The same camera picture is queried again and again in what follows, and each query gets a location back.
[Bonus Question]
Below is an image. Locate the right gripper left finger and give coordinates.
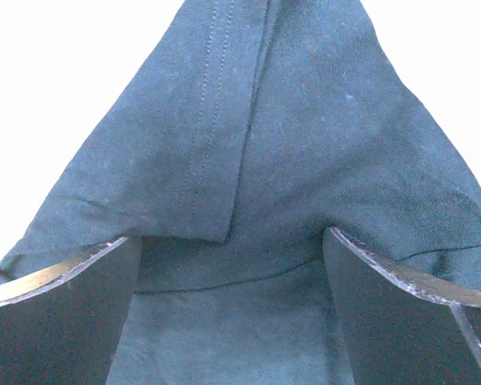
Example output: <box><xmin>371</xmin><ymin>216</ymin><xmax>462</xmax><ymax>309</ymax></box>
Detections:
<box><xmin>0</xmin><ymin>237</ymin><xmax>142</xmax><ymax>384</ymax></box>

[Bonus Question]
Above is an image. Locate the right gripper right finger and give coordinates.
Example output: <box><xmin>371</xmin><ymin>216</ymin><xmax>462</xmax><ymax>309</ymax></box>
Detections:
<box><xmin>323</xmin><ymin>228</ymin><xmax>481</xmax><ymax>385</ymax></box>

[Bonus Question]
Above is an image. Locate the black polo shirt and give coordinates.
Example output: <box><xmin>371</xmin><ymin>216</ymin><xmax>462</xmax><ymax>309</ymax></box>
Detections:
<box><xmin>0</xmin><ymin>1</ymin><xmax>481</xmax><ymax>384</ymax></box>

